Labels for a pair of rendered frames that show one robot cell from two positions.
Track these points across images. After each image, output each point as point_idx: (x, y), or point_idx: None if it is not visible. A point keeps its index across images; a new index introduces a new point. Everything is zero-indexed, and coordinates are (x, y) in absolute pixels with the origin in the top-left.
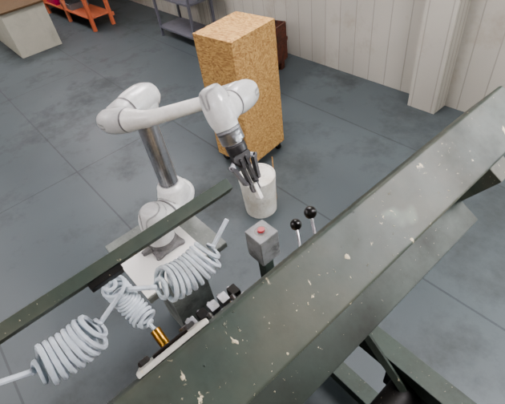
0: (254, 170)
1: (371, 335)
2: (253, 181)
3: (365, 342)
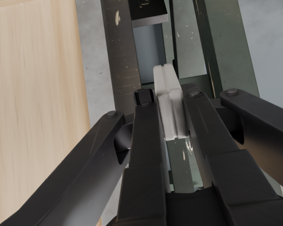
0: (249, 128)
1: (188, 75)
2: (184, 108)
3: (177, 74)
